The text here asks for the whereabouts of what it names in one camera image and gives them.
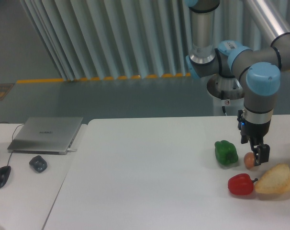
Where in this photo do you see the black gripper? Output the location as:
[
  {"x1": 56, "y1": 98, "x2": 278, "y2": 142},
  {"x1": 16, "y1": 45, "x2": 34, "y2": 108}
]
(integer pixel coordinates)
[{"x1": 237, "y1": 109, "x2": 271, "y2": 166}]

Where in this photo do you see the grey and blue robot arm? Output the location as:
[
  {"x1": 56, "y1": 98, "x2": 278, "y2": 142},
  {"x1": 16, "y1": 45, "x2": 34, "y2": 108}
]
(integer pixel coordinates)
[{"x1": 185, "y1": 0, "x2": 290, "y2": 166}]

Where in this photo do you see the green bell pepper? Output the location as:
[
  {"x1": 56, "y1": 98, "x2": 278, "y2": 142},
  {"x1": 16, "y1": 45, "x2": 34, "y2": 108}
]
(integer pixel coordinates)
[{"x1": 214, "y1": 140, "x2": 238, "y2": 166}]

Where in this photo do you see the red bell pepper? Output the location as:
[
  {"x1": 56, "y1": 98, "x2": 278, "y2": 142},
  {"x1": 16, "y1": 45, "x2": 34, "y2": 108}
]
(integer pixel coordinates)
[{"x1": 227, "y1": 173, "x2": 258, "y2": 196}]

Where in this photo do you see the brown egg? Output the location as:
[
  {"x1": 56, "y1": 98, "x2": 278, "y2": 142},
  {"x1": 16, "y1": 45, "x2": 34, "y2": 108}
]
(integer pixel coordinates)
[{"x1": 244, "y1": 152, "x2": 255, "y2": 169}]

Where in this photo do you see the silver closed laptop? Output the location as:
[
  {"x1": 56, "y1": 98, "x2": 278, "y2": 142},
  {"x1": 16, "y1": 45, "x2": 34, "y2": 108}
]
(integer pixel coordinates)
[{"x1": 8, "y1": 117, "x2": 83, "y2": 155}]

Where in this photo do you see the dark grey small case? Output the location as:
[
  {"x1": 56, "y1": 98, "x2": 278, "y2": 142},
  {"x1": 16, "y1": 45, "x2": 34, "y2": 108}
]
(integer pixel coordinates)
[{"x1": 29, "y1": 155, "x2": 48, "y2": 173}]

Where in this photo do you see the black computer mouse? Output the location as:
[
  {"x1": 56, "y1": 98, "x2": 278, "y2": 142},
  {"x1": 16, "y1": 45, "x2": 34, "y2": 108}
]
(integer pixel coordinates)
[{"x1": 0, "y1": 165, "x2": 11, "y2": 188}]

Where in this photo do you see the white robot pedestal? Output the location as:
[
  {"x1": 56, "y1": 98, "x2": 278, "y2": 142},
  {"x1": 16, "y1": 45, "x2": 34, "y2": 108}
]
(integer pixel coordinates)
[{"x1": 207, "y1": 74, "x2": 244, "y2": 116}]

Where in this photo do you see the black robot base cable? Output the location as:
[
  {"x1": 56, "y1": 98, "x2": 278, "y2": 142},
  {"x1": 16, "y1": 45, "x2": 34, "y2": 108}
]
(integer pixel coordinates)
[{"x1": 220, "y1": 90, "x2": 228, "y2": 116}]

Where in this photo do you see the black mouse cable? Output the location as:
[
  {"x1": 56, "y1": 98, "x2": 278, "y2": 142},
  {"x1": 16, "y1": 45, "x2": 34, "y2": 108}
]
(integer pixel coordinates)
[{"x1": 0, "y1": 122, "x2": 28, "y2": 167}]

